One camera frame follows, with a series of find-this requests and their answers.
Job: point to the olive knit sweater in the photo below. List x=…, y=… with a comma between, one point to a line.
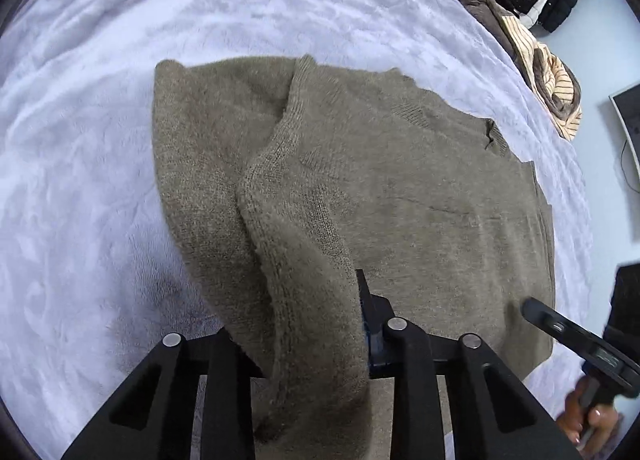
x=281, y=179

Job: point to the lavender plush blanket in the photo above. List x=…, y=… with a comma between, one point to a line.
x=91, y=276

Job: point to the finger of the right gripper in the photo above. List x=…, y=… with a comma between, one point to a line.
x=577, y=339

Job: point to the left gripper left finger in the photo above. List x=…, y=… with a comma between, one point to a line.
x=184, y=392

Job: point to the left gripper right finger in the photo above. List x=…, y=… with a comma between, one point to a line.
x=453, y=389

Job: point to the brown striped blanket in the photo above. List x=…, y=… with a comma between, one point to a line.
x=551, y=81

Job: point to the right hand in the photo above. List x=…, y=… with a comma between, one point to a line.
x=601, y=419

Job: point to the grey monitor with cable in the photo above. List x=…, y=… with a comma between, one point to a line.
x=625, y=104

